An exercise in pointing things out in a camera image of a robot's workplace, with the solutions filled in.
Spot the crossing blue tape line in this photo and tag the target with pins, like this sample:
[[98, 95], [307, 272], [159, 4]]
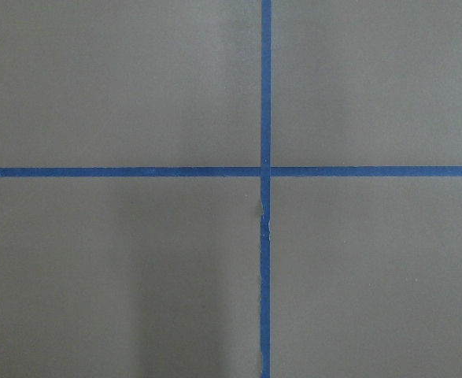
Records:
[[310, 171]]

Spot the long blue tape line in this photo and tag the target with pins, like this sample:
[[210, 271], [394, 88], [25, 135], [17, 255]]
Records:
[[265, 186]]

